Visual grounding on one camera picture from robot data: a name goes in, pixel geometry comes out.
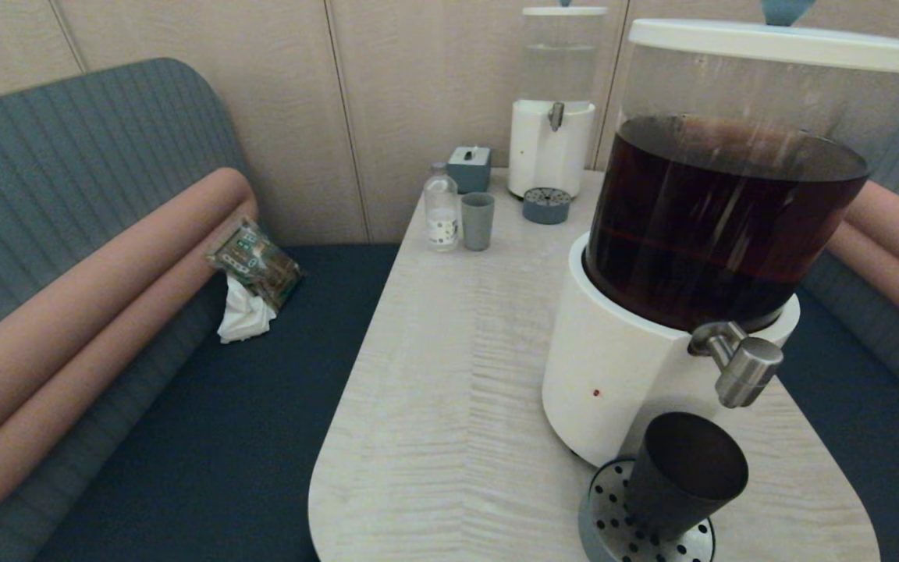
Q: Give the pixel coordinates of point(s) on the black cup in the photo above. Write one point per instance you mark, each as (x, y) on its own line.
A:
(680, 476)

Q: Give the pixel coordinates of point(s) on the large metal dispenser tap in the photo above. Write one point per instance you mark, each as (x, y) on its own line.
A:
(746, 373)

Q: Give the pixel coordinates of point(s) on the grey-blue cup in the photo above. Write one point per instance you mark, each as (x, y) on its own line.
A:
(477, 223)

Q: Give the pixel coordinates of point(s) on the clear plastic bottle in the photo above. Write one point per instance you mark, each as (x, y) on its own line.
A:
(442, 212)

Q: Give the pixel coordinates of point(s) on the small blue box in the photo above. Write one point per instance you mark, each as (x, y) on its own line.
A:
(469, 172)

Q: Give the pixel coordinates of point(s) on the small blue drip tray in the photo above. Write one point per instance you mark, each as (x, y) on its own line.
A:
(547, 208)

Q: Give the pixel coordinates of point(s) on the small clear water dispenser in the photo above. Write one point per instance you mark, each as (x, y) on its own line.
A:
(547, 158)

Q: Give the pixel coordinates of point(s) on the small metal dispenser tap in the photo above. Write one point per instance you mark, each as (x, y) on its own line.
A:
(556, 117)

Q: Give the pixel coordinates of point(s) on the large dark tea dispenser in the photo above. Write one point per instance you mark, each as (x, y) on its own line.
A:
(652, 250)

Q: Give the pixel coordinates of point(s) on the crumpled white tissue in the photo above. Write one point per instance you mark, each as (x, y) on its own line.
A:
(243, 316)

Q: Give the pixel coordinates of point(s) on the dark teal seat cushion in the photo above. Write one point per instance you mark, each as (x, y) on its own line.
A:
(262, 390)
(871, 468)

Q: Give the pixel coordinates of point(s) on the small white dispenser lid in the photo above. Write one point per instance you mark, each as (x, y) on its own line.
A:
(565, 11)

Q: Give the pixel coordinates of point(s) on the large silver drip tray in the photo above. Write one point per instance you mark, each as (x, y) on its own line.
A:
(605, 531)

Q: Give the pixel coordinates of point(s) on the large white dispenser lid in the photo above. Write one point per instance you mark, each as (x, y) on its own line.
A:
(769, 45)

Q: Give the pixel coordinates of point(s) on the ribbed grey-blue bench backrest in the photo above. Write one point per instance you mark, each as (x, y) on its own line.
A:
(67, 156)
(886, 332)

